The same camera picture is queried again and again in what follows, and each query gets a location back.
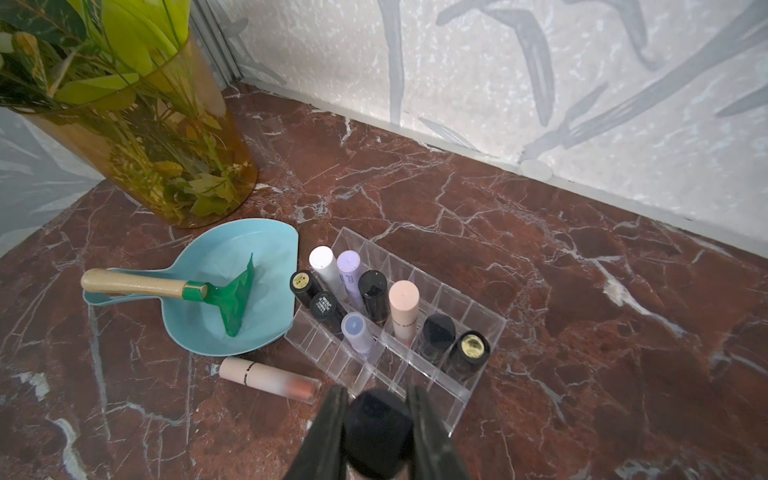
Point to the teal plastic dustpan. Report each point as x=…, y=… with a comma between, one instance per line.
x=218, y=256

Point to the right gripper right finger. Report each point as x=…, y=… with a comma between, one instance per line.
x=434, y=455

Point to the small lavender lip tube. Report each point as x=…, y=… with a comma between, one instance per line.
x=356, y=331

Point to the black lipstick gold band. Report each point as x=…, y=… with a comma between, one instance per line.
x=305, y=287

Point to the lavender lip balm tube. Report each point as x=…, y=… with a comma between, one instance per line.
x=350, y=267

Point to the artificial plant in amber vase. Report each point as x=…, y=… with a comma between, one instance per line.
x=124, y=86

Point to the green brush wooden handle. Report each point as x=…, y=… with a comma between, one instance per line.
x=231, y=299

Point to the pink lip gloss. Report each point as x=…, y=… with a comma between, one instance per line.
x=269, y=379
x=404, y=300

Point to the black lipstick horizontal top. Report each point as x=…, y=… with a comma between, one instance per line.
x=377, y=434

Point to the black lipstick silver band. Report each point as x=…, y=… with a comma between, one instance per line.
x=328, y=312

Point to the white lip balm tube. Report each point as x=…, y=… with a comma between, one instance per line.
x=324, y=263

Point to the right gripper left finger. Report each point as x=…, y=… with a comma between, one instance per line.
x=322, y=454

